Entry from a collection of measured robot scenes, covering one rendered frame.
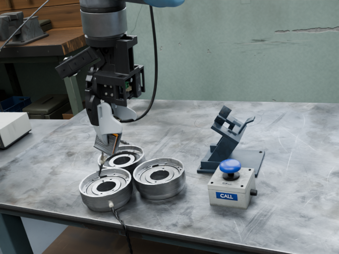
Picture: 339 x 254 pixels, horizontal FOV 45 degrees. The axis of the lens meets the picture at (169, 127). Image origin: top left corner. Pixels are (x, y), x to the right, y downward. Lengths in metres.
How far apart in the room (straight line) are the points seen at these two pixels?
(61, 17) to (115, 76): 2.08
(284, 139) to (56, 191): 0.53
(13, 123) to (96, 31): 0.92
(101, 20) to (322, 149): 0.54
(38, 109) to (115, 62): 2.06
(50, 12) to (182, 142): 1.94
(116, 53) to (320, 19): 1.70
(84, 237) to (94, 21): 0.68
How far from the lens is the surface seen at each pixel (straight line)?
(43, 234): 1.88
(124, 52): 0.69
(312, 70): 2.37
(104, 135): 0.79
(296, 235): 0.71
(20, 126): 1.59
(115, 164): 0.94
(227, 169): 0.74
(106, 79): 0.71
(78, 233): 1.22
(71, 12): 2.71
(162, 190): 0.80
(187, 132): 1.07
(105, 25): 0.68
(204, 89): 2.55
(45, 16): 2.85
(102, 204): 0.80
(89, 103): 0.74
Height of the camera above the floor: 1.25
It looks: 24 degrees down
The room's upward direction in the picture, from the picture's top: 9 degrees counter-clockwise
